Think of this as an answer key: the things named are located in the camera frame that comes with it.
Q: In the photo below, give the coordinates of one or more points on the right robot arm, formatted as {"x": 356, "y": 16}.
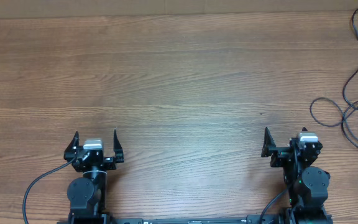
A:
{"x": 306, "y": 185}

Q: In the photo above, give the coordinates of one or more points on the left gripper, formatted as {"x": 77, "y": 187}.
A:
{"x": 110, "y": 162}

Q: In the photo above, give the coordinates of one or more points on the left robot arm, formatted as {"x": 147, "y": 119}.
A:
{"x": 87, "y": 194}

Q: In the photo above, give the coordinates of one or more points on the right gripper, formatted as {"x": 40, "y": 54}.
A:
{"x": 279, "y": 153}

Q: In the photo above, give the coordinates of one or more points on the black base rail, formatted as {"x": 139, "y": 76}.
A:
{"x": 250, "y": 219}

